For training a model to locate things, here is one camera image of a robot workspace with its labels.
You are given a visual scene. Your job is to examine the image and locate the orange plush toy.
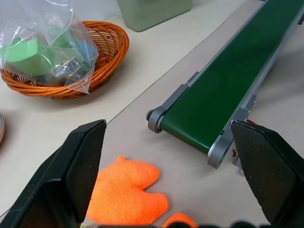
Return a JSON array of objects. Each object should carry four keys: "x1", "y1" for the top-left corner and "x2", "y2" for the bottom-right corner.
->
[{"x1": 85, "y1": 155, "x2": 198, "y2": 228}]

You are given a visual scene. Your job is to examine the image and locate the green conveyor belt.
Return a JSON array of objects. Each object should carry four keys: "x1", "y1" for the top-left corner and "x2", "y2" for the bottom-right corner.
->
[{"x1": 146, "y1": 0, "x2": 304, "y2": 170}]

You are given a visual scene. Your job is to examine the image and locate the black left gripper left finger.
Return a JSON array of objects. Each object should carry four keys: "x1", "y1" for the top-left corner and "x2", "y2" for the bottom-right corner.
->
[{"x1": 0, "y1": 119, "x2": 107, "y2": 228}]

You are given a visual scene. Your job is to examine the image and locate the pale green plastic container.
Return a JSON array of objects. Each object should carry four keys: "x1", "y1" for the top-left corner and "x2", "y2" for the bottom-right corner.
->
[{"x1": 116, "y1": 0, "x2": 193, "y2": 32}]

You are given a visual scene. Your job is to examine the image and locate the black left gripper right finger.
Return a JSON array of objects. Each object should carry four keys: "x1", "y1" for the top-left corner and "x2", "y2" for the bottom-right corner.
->
[{"x1": 229, "y1": 119, "x2": 304, "y2": 228}]

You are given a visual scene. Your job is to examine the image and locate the orange wicker basket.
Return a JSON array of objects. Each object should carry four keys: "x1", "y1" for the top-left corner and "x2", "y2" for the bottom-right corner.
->
[{"x1": 0, "y1": 20, "x2": 130, "y2": 100}]

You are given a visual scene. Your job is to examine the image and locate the clear plastic bag of blocks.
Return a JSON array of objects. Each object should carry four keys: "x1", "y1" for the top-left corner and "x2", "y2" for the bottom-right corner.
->
[{"x1": 0, "y1": 0, "x2": 100, "y2": 95}]

